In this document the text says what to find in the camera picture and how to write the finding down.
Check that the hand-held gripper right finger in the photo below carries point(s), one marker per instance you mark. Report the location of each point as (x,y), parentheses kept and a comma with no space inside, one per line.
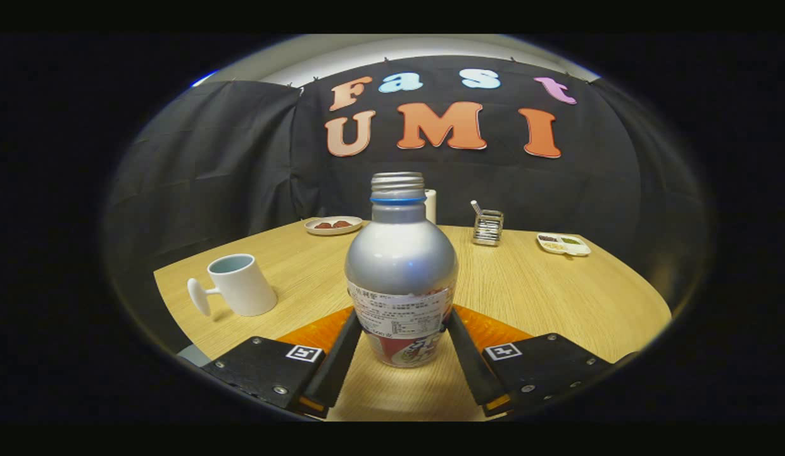
(475,367)

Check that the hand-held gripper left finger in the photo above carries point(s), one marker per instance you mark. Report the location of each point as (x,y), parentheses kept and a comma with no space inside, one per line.
(335,367)

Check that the silver juice bottle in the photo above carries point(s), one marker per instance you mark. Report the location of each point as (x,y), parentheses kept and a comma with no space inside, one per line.
(399,259)

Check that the white cup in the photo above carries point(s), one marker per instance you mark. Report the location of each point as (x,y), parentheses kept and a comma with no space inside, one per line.
(240,285)

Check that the wooden table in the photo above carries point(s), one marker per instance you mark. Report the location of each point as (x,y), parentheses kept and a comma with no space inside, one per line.
(557,297)

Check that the white round plate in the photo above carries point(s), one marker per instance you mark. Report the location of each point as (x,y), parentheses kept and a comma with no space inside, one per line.
(332,231)

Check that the white divided snack dish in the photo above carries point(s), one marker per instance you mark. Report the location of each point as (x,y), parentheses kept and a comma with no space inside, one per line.
(563,245)

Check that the white toaster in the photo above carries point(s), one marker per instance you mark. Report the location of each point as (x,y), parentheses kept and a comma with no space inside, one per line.
(431,206)

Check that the black backdrop cloth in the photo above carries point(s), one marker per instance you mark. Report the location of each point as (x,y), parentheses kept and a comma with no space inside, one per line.
(209,158)

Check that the ceiling light panel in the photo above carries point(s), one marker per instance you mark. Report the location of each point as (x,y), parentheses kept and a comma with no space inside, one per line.
(204,78)

